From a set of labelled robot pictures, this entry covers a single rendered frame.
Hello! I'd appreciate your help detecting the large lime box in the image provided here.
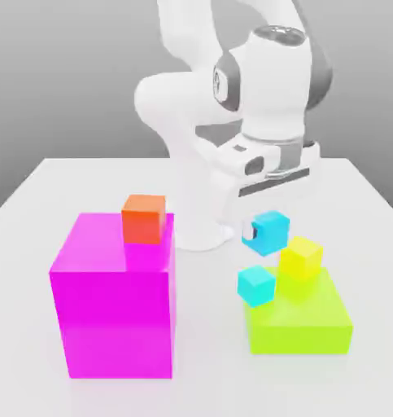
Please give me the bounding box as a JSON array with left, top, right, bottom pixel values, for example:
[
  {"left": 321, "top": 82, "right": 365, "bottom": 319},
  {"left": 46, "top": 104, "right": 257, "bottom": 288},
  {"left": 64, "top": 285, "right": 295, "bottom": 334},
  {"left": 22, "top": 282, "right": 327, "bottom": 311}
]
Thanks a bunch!
[{"left": 242, "top": 266, "right": 354, "bottom": 355}]

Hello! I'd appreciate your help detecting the small yellow cube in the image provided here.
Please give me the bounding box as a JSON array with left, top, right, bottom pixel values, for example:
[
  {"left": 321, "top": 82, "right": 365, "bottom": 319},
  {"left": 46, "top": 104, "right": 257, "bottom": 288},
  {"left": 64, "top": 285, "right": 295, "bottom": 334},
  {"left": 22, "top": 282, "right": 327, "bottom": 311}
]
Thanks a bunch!
[{"left": 278, "top": 235, "right": 325, "bottom": 282}]

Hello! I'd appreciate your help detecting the small cyan cube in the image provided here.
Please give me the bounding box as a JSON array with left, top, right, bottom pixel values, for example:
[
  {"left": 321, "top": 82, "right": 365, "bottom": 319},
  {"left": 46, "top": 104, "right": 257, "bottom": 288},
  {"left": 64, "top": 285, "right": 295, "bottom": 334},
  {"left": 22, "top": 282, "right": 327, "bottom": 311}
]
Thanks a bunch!
[{"left": 237, "top": 264, "right": 277, "bottom": 309}]

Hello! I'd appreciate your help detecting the small blue cube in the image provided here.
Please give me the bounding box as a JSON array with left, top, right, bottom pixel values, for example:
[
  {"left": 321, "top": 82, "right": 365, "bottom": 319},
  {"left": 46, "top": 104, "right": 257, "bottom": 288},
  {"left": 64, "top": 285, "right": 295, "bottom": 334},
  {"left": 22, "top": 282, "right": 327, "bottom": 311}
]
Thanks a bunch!
[{"left": 241, "top": 209, "right": 291, "bottom": 257}]

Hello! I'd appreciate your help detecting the small orange cube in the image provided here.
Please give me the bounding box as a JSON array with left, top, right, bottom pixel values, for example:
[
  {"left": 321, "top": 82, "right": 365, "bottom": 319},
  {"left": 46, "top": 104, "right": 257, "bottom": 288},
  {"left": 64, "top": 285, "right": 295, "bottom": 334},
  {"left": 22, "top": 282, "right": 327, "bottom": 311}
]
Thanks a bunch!
[{"left": 120, "top": 194, "right": 168, "bottom": 246}]

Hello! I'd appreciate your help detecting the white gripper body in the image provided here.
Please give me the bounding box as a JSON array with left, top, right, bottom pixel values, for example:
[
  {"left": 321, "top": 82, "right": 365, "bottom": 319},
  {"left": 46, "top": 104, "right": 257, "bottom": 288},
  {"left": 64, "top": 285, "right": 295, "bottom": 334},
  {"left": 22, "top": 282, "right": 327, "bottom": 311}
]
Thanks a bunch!
[{"left": 226, "top": 142, "right": 322, "bottom": 226}]

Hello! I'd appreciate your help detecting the large magenta box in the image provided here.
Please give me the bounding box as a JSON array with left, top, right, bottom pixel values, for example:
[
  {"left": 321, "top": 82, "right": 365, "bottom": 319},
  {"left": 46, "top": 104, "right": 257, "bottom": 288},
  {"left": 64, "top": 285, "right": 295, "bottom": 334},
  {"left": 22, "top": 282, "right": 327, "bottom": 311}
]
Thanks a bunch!
[{"left": 48, "top": 212, "right": 177, "bottom": 380}]

